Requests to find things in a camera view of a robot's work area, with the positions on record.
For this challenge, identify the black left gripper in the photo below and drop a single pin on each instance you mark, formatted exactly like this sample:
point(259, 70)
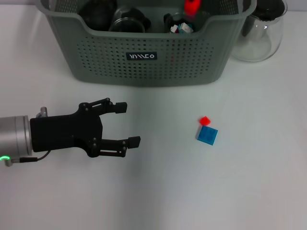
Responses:
point(64, 131)

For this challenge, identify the white toy brick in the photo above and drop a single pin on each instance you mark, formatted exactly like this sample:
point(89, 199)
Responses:
point(185, 28)
point(173, 29)

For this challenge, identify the small orange-red square brick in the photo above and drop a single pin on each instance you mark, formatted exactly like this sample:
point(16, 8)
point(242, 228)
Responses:
point(205, 120)

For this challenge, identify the blue toy brick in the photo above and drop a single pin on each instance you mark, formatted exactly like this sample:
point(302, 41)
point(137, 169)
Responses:
point(207, 135)

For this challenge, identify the clear glass carafe black lid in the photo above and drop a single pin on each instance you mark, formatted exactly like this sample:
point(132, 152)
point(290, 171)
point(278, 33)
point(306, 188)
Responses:
point(259, 45)

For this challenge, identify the black round teapot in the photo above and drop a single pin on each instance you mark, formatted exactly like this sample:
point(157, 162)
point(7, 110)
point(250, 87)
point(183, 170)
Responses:
point(96, 16)

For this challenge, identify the grey-green perforated storage bin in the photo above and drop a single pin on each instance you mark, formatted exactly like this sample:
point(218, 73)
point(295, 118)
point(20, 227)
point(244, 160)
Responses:
point(168, 69)

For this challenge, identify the orange-red slope brick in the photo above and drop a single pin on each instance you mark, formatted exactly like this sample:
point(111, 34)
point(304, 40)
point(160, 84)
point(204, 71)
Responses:
point(192, 7)

